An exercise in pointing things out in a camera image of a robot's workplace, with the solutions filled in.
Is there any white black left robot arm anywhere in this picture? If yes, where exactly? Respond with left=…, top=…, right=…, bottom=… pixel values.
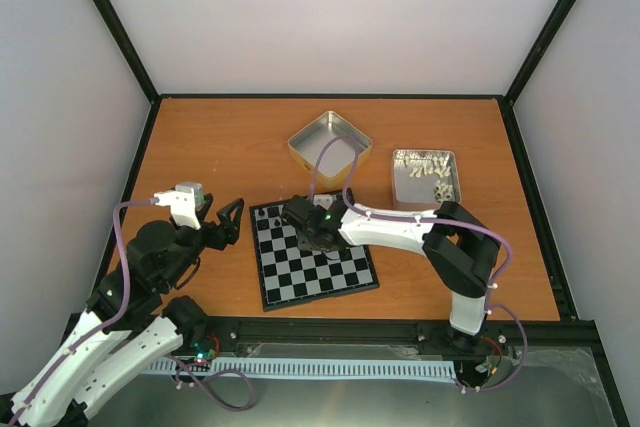
left=1, top=191, right=244, bottom=426

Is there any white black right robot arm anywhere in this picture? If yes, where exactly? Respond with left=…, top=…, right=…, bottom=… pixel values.
left=249, top=190, right=513, bottom=336

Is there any black white chess board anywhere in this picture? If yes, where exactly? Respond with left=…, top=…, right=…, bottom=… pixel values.
left=249, top=200, right=379, bottom=312

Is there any white chess pieces pile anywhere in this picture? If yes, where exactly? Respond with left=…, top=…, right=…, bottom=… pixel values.
left=409, top=156, right=455, bottom=202

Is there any gold square tin box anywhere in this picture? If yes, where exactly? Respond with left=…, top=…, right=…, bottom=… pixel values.
left=288, top=111, right=373, bottom=189

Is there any white patterned tin lid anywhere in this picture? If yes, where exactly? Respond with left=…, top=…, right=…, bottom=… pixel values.
left=392, top=149, right=462, bottom=211

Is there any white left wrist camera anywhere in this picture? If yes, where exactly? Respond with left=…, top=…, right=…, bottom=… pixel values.
left=153, top=182, right=205, bottom=230

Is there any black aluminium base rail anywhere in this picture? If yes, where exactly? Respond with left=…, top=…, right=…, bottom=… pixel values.
left=172, top=316, right=603, bottom=360

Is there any light blue cable duct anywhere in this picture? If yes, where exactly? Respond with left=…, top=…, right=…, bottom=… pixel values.
left=144, top=357, right=457, bottom=382

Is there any black front left frame post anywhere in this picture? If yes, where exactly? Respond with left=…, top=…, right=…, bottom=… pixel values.
left=62, top=0, right=161, bottom=103

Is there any black enclosure frame post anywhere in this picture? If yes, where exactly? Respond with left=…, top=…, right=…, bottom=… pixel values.
left=504, top=0, right=611, bottom=103

